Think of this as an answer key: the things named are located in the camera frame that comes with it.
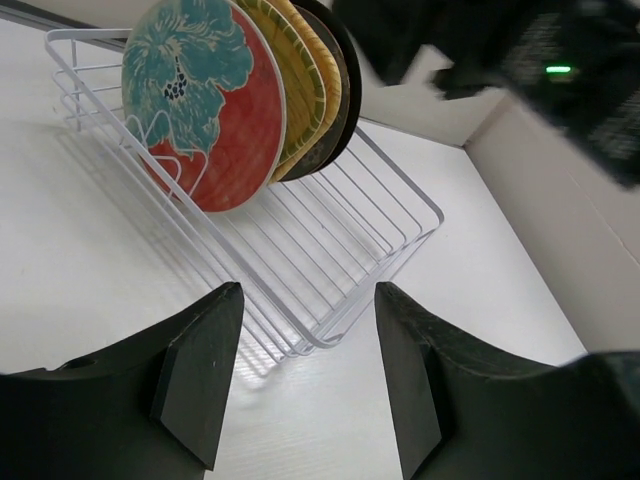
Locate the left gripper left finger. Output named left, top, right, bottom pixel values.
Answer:
left=1, top=282, right=244, bottom=479

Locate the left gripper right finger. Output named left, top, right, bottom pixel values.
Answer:
left=374, top=282, right=639, bottom=479

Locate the grey deer pattern plate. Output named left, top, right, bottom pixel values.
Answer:
left=282, top=1, right=350, bottom=182

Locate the red teal floral plate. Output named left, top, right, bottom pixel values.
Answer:
left=121, top=1, right=286, bottom=213

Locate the yellow woven green-rimmed tray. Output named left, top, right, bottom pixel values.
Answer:
left=237, top=1, right=326, bottom=178

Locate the white wire dish rack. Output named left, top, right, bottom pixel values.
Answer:
left=44, top=29, right=445, bottom=364

